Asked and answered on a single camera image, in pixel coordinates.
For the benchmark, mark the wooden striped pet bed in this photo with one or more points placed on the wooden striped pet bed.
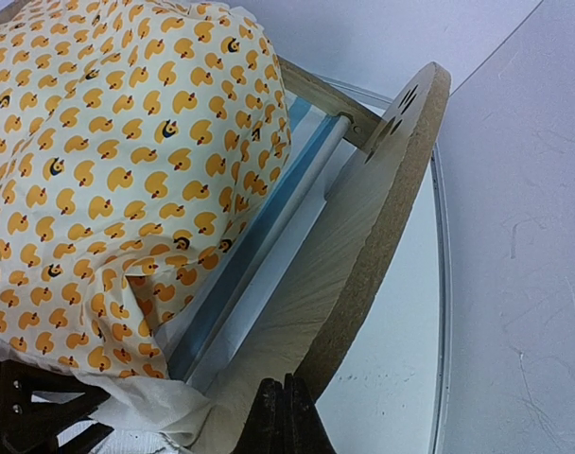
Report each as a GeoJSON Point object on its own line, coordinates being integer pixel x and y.
{"type": "Point", "coordinates": [291, 295]}

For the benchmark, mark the duck print mattress cushion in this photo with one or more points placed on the duck print mattress cushion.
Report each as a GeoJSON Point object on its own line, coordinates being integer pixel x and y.
{"type": "Point", "coordinates": [138, 140]}

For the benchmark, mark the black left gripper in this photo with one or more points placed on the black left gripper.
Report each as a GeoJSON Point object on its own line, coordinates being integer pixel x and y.
{"type": "Point", "coordinates": [46, 412]}

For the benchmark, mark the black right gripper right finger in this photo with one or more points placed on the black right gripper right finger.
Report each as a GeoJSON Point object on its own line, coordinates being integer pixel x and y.
{"type": "Point", "coordinates": [304, 432]}

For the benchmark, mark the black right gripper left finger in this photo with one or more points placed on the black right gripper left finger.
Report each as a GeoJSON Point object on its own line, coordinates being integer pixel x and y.
{"type": "Point", "coordinates": [264, 430]}

